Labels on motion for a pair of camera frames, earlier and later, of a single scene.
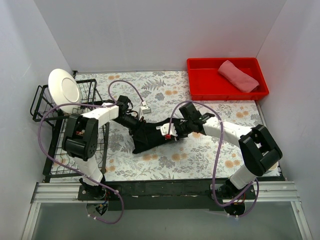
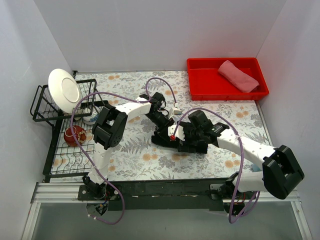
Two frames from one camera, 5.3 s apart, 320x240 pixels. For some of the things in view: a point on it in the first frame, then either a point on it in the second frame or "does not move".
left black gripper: [136, 125] → [162, 133]
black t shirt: [146, 135] → [191, 143]
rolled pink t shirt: [240, 80] does not move
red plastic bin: [206, 83] does not move
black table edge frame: [160, 195] does not move
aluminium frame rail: [45, 192] does not move
